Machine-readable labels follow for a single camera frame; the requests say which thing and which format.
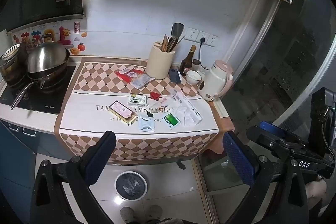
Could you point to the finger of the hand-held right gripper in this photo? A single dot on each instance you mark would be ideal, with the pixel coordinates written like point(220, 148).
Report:
point(271, 126)
point(262, 137)

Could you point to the metal spatula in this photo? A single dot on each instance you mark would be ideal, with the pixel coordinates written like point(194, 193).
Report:
point(177, 29)

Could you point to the clear wrapper with red print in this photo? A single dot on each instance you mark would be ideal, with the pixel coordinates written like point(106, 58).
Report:
point(160, 103)

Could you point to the checkered counter cloth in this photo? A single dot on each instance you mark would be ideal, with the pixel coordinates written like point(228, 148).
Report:
point(92, 119)

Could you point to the steel wok with lid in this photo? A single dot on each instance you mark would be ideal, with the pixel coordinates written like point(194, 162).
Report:
point(51, 77)

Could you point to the green white medicine box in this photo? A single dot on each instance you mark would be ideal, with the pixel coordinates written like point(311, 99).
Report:
point(137, 100)

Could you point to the black bin liner bag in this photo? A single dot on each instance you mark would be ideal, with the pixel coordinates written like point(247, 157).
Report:
point(126, 182)

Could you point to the small red wrapper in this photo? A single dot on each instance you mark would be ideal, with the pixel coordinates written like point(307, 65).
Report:
point(155, 95)

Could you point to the white round trash bin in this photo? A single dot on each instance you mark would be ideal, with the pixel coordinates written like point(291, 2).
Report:
point(130, 198)

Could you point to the clear plastic bag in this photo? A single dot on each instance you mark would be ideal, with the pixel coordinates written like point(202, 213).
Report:
point(141, 81)

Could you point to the blue lower cabinet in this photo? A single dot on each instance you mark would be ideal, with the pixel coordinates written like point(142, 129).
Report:
point(15, 150)

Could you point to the red sugar bag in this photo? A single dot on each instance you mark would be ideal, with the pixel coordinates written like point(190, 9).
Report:
point(127, 73)

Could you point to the grey slipper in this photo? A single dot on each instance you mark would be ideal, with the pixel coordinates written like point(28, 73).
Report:
point(155, 212)
point(128, 214)

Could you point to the pink yellow packet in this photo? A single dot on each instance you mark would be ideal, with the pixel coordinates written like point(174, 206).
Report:
point(122, 111)

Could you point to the white tissue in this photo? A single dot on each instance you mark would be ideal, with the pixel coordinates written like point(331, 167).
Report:
point(185, 116)

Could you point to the colourful lettering wall sticker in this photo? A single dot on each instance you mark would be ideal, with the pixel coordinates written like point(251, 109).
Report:
point(61, 36)

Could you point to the white wall outlet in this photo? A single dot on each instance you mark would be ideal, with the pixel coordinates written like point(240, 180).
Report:
point(191, 33)
point(214, 39)
point(206, 36)

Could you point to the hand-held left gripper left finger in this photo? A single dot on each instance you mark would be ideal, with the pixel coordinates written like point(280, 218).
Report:
point(101, 158)

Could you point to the small seasoning jar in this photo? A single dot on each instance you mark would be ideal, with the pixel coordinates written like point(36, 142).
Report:
point(196, 64)

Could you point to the glass pot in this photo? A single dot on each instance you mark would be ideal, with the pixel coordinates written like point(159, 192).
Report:
point(10, 71)

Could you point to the patterned ceramic bowl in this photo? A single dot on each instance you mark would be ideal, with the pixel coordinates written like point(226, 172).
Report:
point(10, 52)

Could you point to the black induction cooktop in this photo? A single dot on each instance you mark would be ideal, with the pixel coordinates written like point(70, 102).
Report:
point(52, 100)

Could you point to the dark blue small box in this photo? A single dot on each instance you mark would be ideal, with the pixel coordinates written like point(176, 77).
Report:
point(175, 76)

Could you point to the wooden door threshold strip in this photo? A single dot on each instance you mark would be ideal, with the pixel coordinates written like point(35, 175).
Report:
point(204, 187)

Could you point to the cream utensil holder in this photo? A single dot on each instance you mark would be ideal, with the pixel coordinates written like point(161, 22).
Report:
point(158, 64)

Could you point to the small black clip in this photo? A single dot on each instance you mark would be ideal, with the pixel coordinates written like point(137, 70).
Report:
point(150, 114)

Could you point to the person's right hand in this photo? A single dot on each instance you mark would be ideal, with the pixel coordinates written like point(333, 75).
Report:
point(316, 192)

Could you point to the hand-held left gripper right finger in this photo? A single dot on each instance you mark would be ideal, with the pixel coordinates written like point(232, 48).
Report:
point(240, 158)

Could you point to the green white sachet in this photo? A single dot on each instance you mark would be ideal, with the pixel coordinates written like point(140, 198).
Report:
point(171, 121)

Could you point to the white ceramic bowl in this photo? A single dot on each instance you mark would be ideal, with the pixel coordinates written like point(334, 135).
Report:
point(194, 77)

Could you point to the glass sliding door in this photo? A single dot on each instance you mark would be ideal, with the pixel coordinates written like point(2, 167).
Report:
point(283, 61)

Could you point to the dark sauce bottle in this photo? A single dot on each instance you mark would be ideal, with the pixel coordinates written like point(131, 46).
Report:
point(187, 62)

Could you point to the long white carton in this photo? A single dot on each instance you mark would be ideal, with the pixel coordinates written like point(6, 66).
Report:
point(193, 110)

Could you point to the blue white sachet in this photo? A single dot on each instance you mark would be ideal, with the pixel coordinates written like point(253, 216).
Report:
point(146, 124)

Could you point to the bundle of wooden chopsticks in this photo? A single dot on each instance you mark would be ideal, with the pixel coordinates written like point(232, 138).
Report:
point(165, 44)

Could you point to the red apple wall sticker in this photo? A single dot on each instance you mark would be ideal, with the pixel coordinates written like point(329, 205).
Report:
point(81, 47)

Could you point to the person's dark fleece clothing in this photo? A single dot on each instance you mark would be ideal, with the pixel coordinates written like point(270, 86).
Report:
point(162, 221)

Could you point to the white pink electric kettle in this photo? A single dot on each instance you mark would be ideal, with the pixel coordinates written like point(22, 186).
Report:
point(214, 82)

